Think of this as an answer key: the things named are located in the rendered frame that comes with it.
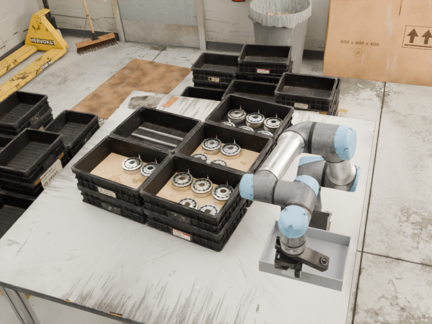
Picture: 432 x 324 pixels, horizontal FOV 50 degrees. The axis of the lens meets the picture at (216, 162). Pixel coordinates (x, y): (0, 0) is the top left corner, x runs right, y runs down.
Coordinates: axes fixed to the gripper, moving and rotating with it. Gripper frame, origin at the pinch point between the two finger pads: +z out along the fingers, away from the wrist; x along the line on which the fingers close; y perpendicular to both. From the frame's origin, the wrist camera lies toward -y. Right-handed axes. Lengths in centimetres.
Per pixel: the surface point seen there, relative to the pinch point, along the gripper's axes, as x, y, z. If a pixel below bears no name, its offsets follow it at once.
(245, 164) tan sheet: -70, 37, 43
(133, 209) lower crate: -32, 81, 37
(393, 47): -300, -43, 153
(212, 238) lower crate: -24, 40, 35
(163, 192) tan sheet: -43, 70, 36
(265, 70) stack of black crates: -209, 56, 108
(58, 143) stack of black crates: -91, 168, 76
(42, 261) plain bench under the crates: 0, 114, 39
